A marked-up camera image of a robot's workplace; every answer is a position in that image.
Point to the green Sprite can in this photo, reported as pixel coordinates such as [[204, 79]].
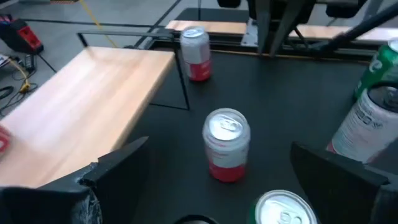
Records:
[[280, 208], [377, 71]]

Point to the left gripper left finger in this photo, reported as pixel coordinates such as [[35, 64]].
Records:
[[118, 186]]

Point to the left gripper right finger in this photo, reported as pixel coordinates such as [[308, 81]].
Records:
[[342, 193]]

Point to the tall silver Celsius can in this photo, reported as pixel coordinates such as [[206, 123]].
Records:
[[360, 130]]

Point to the wooden shelf black frame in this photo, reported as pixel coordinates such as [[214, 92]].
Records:
[[77, 109]]

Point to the black diagonal frame strut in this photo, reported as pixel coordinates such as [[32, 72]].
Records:
[[354, 31]]

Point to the red black tool case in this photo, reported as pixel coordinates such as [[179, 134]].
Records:
[[28, 37]]

